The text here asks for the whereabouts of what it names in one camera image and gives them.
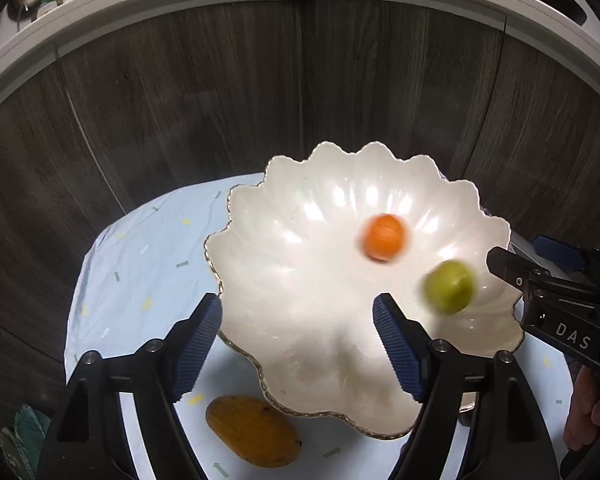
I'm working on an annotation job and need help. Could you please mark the green apple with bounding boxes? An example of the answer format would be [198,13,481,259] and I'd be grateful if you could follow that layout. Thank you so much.
[421,259,476,316]

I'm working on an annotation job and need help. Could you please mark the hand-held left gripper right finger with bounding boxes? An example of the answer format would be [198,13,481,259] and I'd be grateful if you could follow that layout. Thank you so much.
[371,292,561,480]

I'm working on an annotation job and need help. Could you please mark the orange tangerine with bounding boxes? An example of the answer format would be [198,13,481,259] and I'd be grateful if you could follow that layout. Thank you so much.
[361,213,407,263]

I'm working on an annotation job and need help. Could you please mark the yellow mango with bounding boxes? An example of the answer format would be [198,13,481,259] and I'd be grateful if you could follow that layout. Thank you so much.
[205,395,302,468]

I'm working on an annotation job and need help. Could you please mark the green leaf-shaped object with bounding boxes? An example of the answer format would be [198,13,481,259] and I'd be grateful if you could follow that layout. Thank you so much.
[0,405,53,480]

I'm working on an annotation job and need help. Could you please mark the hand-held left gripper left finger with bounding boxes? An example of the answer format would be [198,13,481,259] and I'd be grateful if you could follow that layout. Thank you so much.
[37,292,224,480]

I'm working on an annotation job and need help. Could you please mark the person's right hand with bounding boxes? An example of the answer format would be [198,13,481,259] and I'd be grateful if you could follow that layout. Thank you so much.
[562,367,600,453]

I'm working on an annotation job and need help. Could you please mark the white kitchen countertop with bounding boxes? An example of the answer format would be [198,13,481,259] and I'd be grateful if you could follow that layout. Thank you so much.
[0,0,600,126]

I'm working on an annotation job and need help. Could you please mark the white scalloped plate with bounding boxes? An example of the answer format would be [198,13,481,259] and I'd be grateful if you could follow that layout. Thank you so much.
[203,141,526,442]

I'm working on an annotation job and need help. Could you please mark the light blue tablecloth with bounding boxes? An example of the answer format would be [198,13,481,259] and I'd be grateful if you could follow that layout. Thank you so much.
[64,172,581,480]

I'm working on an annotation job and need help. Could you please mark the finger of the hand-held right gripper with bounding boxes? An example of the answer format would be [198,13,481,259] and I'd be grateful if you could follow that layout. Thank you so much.
[532,236,588,268]
[486,246,551,291]

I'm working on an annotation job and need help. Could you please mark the dark wood-grain cabinet door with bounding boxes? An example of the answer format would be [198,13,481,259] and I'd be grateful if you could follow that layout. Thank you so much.
[55,0,308,221]
[300,0,506,181]
[0,42,131,480]
[460,30,600,281]

